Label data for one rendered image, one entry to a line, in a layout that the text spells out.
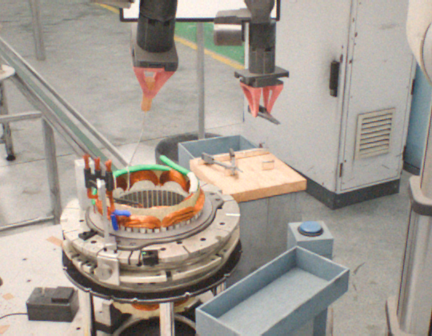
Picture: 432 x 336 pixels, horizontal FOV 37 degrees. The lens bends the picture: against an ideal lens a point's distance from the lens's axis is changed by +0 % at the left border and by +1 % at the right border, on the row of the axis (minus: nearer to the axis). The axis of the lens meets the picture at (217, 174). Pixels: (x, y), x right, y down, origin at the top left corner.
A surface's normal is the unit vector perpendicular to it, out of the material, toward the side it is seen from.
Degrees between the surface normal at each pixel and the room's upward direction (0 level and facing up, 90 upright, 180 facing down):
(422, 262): 90
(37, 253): 0
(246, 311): 0
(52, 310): 90
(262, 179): 0
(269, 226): 90
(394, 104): 89
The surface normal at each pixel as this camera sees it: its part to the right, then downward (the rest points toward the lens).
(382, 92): 0.47, 0.37
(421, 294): -0.16, 0.40
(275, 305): 0.00, -0.91
